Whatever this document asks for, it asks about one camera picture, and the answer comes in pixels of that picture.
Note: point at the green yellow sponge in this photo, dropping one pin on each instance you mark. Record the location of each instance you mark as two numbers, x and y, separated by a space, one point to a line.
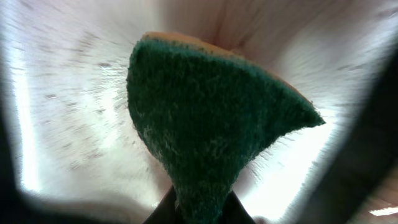
204 113

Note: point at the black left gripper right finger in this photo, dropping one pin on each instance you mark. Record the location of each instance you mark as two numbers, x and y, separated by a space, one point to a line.
233 211

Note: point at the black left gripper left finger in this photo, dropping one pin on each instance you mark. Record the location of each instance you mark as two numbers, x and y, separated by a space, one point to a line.
165 212

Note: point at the rectangular pink sponge tray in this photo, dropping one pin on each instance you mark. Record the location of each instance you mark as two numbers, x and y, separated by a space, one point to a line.
63 86

